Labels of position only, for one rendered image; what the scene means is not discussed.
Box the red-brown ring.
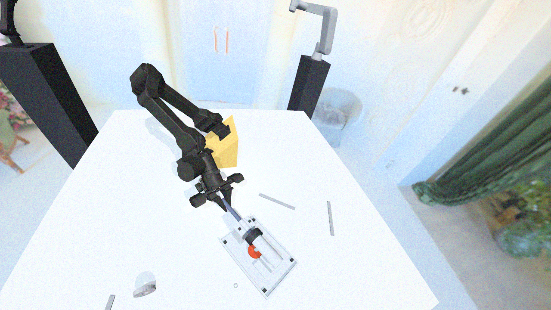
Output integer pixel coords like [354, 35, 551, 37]
[248, 245, 262, 259]

